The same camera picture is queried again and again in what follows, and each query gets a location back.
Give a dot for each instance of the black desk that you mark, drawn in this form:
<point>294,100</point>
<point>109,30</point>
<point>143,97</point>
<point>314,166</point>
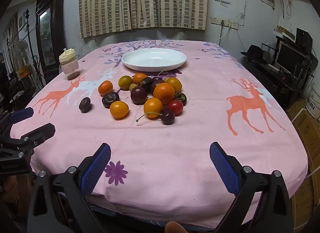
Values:
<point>272,77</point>

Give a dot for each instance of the white wall socket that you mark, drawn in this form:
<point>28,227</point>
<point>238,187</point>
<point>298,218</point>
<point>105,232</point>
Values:
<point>215,20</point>

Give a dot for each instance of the dark cherry with stem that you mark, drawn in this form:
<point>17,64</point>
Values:
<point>167,118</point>

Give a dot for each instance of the large orange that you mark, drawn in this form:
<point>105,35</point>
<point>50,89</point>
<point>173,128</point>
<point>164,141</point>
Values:
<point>163,93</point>

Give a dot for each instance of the computer monitor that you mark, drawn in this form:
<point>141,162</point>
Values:
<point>287,57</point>

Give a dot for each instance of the beige-lidded plastic jar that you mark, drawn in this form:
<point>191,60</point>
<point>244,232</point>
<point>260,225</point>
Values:
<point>69,64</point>

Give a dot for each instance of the wooden wall shelf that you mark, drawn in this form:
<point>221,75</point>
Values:
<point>283,32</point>

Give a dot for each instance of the red cherry tomato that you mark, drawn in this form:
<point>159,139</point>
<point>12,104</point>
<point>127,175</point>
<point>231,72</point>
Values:
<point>175,107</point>

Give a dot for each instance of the orange box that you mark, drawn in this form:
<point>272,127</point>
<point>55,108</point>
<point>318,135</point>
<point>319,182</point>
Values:
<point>23,72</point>

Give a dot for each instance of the dark purple round fruit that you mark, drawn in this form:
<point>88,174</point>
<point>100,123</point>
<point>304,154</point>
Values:
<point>156,84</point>

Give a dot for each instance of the dark round water chestnut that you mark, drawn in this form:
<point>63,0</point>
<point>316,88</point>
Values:
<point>181,98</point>
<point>110,99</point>

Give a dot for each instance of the dark brown round fruit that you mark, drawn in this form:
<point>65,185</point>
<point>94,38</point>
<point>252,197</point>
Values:
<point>146,83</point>

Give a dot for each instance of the cardboard box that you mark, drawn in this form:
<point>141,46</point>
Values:
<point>308,130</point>

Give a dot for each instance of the small orange citrus fruit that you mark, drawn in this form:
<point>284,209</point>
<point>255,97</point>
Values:
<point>139,77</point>
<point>119,109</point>
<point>153,107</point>
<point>105,87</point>

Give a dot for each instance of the yellow-green citrus fruit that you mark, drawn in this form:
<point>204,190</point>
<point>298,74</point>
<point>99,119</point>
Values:
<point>125,82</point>

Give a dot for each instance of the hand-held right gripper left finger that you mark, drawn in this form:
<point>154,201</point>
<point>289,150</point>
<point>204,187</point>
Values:
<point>96,170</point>

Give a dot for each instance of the white oval plate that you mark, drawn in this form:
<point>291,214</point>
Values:
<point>153,60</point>

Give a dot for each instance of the black hat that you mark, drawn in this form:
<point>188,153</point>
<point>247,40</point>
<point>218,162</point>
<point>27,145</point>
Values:
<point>253,52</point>

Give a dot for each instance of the beige checked curtain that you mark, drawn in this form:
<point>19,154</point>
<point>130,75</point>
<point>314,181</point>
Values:
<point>142,0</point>

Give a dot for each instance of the dark heart-shaped water chestnut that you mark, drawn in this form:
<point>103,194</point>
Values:
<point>85,104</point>

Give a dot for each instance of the pink deer-print tablecloth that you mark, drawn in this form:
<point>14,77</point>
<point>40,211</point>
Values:
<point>162,142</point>

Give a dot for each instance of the standing fan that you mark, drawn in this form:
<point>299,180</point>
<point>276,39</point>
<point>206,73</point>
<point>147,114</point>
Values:
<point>21,47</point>

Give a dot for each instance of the person's right hand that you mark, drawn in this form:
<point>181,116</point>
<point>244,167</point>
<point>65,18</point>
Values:
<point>175,228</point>

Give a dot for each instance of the small green fruit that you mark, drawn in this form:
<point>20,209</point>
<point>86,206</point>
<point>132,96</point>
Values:
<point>132,87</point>

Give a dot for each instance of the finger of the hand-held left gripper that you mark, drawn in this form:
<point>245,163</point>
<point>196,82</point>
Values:
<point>22,114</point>
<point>42,130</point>

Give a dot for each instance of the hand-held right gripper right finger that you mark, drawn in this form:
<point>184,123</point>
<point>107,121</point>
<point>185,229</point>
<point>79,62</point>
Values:
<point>223,170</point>

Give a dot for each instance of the white plastic bucket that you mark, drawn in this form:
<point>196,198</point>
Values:
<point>313,104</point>

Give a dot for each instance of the dark wooden framed cabinet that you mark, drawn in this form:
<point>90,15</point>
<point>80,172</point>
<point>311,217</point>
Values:
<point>48,30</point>

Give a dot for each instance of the white wall socket strip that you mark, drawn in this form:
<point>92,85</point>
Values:
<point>231,24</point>

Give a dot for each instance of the black speaker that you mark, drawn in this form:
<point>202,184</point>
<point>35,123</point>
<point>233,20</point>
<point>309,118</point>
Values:
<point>303,36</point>

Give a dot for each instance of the dark purple plum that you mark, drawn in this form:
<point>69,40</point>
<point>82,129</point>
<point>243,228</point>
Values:
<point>138,95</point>

